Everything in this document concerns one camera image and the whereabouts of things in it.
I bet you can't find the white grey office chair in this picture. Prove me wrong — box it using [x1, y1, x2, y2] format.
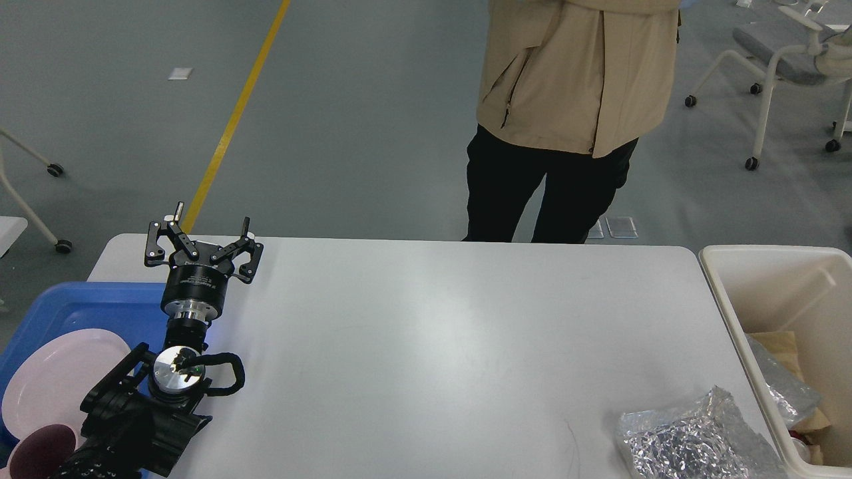
[684, 1, 851, 172]

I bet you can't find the aluminium foil piece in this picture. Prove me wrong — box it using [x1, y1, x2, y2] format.
[616, 387, 788, 478]

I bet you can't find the pink mug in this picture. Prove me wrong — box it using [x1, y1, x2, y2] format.
[1, 424, 79, 478]

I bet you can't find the beige plastic bin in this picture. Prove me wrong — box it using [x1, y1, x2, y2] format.
[699, 245, 851, 478]

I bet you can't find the blue plastic tray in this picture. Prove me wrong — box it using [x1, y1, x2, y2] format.
[2, 282, 166, 457]

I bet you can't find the aluminium foil sheet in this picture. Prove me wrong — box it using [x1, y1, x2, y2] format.
[744, 334, 823, 430]

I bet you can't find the crumpled brown paper in bin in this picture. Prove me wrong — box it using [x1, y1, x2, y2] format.
[787, 430, 825, 466]

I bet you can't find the brown paper bag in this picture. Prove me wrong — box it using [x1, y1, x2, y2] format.
[751, 331, 833, 433]

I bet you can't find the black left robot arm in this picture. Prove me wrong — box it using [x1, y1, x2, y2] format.
[52, 203, 264, 478]

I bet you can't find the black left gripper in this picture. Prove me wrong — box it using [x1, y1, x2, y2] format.
[144, 202, 264, 320]

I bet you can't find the person in black trousers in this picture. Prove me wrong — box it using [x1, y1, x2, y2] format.
[465, 1, 690, 243]

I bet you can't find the white side table corner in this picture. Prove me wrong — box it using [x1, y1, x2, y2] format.
[0, 216, 28, 257]

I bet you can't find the pink plate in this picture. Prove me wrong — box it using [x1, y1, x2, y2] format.
[2, 329, 130, 440]

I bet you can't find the white floor socket plate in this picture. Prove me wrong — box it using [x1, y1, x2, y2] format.
[605, 216, 638, 239]

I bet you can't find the white chair left edge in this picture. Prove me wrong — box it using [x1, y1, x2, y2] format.
[1, 127, 74, 255]

